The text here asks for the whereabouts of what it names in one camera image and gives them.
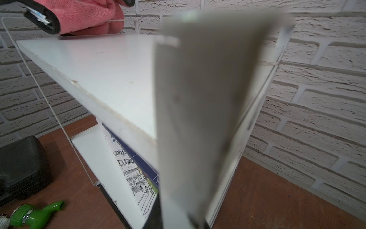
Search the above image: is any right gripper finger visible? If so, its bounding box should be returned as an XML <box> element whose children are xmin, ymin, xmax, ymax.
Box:
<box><xmin>143</xmin><ymin>194</ymin><xmax>163</xmax><ymax>229</ymax></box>

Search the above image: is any white two-tier bookshelf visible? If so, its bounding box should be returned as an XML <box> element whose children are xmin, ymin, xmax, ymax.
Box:
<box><xmin>1</xmin><ymin>10</ymin><xmax>296</xmax><ymax>229</ymax></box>

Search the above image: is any pink and grey cloth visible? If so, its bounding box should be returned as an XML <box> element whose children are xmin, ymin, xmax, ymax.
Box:
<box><xmin>19</xmin><ymin>1</ymin><xmax>135</xmax><ymax>36</ymax></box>

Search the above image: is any white paper under book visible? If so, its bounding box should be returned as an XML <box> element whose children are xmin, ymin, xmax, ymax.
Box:
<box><xmin>96</xmin><ymin>118</ymin><xmax>159</xmax><ymax>218</ymax></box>

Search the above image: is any dark blue book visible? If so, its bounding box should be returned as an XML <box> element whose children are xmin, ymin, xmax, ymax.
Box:
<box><xmin>102</xmin><ymin>123</ymin><xmax>160</xmax><ymax>189</ymax></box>

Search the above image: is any green toy drill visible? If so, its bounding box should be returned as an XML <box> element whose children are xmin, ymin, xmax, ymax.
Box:
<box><xmin>1</xmin><ymin>201</ymin><xmax>65</xmax><ymax>229</ymax></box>

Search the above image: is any black plastic tool case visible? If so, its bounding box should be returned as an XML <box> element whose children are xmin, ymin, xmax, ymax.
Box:
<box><xmin>1</xmin><ymin>136</ymin><xmax>52</xmax><ymax>207</ymax></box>

